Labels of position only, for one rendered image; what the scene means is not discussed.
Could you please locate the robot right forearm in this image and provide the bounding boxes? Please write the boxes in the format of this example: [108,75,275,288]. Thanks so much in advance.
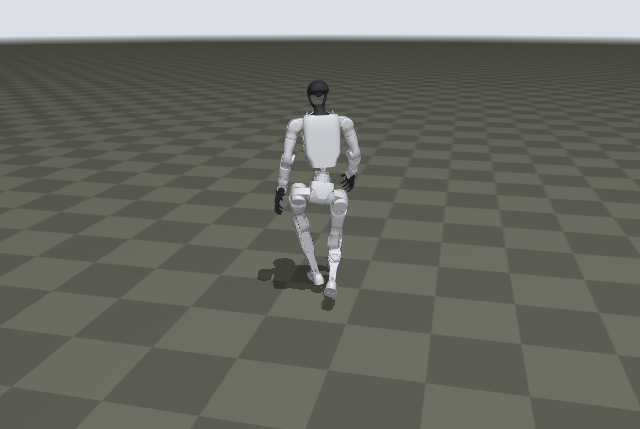
[345,155,361,179]

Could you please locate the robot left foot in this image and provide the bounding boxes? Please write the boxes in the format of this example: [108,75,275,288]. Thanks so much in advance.
[307,270,324,285]

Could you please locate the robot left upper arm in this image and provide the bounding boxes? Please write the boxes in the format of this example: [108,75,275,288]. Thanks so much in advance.
[282,118,304,165]

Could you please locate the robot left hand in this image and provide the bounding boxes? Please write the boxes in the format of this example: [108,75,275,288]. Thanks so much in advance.
[274,188,285,215]

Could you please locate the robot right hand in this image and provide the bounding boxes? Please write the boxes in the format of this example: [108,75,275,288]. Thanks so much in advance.
[340,170,355,192]

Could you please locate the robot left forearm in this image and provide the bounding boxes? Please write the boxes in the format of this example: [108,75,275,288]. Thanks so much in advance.
[277,154,291,193]

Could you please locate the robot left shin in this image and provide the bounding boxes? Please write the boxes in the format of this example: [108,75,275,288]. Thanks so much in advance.
[293,219,319,275]

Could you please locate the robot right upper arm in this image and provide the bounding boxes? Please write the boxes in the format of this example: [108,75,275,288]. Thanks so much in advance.
[338,116,361,160]

